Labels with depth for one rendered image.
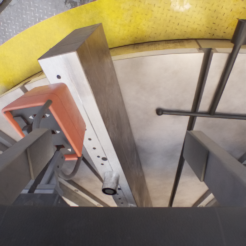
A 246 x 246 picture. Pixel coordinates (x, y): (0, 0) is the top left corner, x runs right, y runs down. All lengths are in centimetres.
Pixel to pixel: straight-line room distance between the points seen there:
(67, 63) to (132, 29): 71
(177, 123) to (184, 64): 39
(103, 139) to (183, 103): 55
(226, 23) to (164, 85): 53
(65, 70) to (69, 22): 72
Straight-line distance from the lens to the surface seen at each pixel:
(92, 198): 209
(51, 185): 35
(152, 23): 123
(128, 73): 99
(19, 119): 50
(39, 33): 143
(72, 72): 62
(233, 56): 100
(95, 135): 77
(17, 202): 36
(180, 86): 104
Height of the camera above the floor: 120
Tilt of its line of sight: 48 degrees down
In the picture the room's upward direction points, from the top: 170 degrees counter-clockwise
